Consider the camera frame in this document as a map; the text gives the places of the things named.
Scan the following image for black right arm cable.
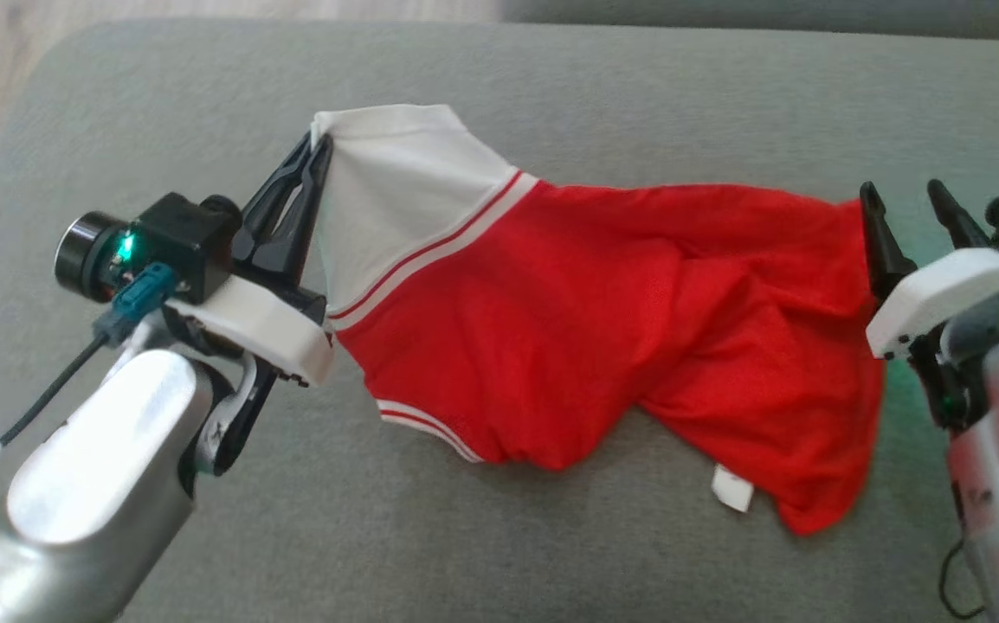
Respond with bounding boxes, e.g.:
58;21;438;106
938;538;989;620

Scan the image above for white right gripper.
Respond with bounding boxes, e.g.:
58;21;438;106
860;178;999;362

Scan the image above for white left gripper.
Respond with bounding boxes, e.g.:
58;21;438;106
164;130;338;389

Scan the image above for small grey sofa cushion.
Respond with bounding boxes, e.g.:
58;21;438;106
499;0;999;40

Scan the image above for red white basketball jersey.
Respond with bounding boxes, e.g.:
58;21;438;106
309;104;888;537

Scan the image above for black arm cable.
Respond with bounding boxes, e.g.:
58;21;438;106
938;538;989;620
0;264;180;490

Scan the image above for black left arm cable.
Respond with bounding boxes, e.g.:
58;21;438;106
0;264;180;490

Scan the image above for large grey sofa seat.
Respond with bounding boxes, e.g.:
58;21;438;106
0;19;999;623

